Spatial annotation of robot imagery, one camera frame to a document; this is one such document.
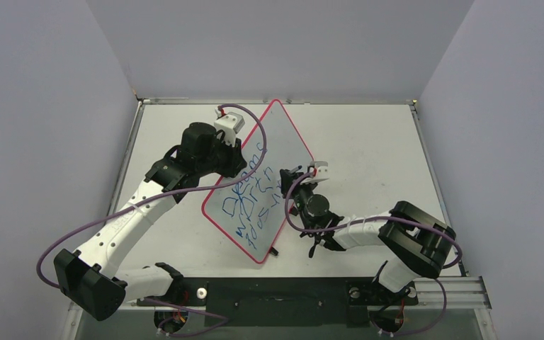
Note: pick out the aluminium front rail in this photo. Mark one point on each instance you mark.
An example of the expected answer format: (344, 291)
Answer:
(452, 291)

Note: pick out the blue whiteboard marker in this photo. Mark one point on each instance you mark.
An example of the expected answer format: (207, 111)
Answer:
(297, 168)

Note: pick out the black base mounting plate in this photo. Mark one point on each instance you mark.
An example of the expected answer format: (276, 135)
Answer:
(289, 302)

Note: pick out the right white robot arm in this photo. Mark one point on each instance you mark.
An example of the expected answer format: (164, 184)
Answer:
(421, 245)

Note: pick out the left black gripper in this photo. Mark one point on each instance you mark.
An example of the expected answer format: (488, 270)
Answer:
(236, 160)

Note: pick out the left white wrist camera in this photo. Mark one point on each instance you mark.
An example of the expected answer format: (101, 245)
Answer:
(228, 125)

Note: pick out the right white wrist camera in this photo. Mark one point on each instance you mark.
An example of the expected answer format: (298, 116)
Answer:
(319, 171)

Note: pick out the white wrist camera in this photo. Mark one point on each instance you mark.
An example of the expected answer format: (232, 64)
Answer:
(228, 125)
(319, 171)

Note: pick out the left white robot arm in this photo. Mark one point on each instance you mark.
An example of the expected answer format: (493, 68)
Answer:
(90, 276)

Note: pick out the pink-framed whiteboard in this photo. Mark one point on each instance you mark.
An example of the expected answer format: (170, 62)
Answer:
(251, 212)

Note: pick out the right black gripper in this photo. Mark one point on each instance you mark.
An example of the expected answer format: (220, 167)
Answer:
(297, 180)

